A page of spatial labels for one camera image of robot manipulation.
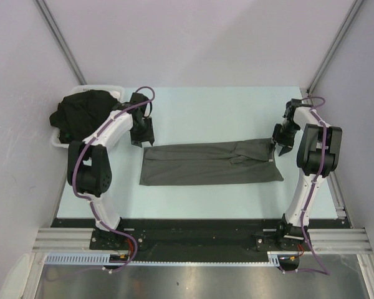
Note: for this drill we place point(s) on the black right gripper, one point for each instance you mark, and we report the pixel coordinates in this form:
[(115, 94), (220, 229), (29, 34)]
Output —
[(276, 137)]

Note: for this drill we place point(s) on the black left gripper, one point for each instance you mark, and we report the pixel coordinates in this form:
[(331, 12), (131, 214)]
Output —
[(136, 140)]

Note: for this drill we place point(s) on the dark grey t shirt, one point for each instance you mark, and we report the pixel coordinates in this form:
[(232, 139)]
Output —
[(233, 162)]

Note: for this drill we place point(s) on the white t shirt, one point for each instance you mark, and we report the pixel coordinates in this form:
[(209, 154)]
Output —
[(118, 95)]

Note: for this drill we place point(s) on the white plastic laundry bin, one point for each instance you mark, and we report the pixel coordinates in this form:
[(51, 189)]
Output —
[(55, 141)]

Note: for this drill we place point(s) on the black t shirt pile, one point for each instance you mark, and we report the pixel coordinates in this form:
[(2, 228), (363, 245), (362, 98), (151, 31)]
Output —
[(81, 114)]

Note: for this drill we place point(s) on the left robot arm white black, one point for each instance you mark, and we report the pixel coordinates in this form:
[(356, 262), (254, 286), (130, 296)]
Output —
[(89, 172)]

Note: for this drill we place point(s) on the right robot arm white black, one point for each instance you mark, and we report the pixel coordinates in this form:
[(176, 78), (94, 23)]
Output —
[(317, 157)]

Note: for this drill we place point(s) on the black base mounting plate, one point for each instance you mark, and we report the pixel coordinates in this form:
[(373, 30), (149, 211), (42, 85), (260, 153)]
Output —
[(247, 233)]

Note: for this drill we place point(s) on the aluminium front frame rail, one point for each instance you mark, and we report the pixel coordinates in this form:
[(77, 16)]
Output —
[(324, 241)]

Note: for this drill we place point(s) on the light blue cable duct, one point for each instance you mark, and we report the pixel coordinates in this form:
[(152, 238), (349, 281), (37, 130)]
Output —
[(110, 260)]

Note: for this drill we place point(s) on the aluminium right corner post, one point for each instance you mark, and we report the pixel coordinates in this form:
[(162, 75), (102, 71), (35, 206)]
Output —
[(336, 43)]

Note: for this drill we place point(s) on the aluminium corner post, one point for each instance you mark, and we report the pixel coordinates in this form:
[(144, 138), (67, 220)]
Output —
[(60, 40), (336, 43)]

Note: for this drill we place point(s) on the aluminium left corner post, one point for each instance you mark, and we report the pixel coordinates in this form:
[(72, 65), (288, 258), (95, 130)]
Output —
[(60, 40)]

